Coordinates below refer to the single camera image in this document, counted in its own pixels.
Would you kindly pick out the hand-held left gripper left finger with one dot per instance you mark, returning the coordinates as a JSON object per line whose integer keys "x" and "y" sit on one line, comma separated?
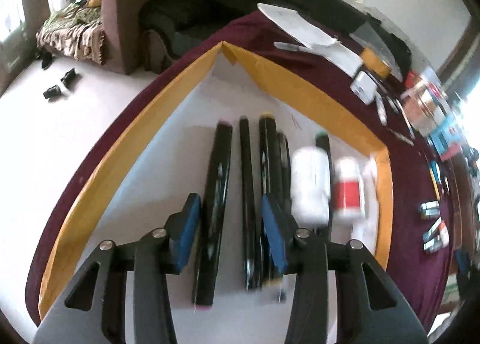
{"x": 187, "y": 231}

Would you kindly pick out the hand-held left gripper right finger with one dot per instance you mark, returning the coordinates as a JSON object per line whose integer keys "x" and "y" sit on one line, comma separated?
{"x": 273, "y": 235}

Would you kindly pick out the pile of black marker pens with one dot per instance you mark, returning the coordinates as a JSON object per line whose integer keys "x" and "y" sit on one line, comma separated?
{"x": 217, "y": 179}

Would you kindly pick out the white pill bottle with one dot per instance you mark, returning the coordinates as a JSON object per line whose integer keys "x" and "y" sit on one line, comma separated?
{"x": 309, "y": 182}

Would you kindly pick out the red-label white bottle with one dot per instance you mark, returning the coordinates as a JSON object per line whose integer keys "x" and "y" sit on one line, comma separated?
{"x": 348, "y": 190}

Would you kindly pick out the white tray with yellow rim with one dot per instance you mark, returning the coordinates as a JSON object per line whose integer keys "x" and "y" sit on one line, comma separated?
{"x": 168, "y": 141}

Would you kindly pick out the grey pen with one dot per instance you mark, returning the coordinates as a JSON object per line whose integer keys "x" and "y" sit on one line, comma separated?
{"x": 401, "y": 136}

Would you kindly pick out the white charger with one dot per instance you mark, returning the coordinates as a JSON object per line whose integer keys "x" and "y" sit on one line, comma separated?
{"x": 363, "y": 87}

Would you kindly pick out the blue battery pack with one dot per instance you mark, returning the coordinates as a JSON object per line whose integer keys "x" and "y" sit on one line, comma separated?
{"x": 435, "y": 168}

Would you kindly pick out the silver pen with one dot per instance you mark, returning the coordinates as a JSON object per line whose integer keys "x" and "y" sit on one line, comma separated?
{"x": 290, "y": 47}

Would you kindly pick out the black shoe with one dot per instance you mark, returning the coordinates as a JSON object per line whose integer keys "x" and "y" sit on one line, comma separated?
{"x": 69, "y": 79}
{"x": 51, "y": 92}
{"x": 45, "y": 60}

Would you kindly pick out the jar of orange powder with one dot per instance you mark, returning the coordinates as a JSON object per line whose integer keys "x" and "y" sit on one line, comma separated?
{"x": 420, "y": 107}

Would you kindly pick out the gold tape roll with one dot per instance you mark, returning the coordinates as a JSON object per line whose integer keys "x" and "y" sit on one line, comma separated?
{"x": 375, "y": 59}

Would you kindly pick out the white paper sheets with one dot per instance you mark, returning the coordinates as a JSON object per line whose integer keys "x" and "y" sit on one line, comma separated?
{"x": 307, "y": 34}

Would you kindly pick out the red bag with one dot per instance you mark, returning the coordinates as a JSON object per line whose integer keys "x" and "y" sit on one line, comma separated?
{"x": 412, "y": 79}

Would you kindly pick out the clear plastic bag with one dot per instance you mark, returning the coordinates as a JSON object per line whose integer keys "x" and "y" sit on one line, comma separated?
{"x": 369, "y": 38}

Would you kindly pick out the patterned blanket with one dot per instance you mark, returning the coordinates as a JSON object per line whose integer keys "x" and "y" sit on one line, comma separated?
{"x": 71, "y": 36}

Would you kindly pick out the brown armchair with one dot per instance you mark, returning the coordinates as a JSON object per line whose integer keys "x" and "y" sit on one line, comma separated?
{"x": 123, "y": 10}

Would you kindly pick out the wooden glass door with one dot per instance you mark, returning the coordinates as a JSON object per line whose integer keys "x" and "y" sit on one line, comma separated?
{"x": 15, "y": 10}

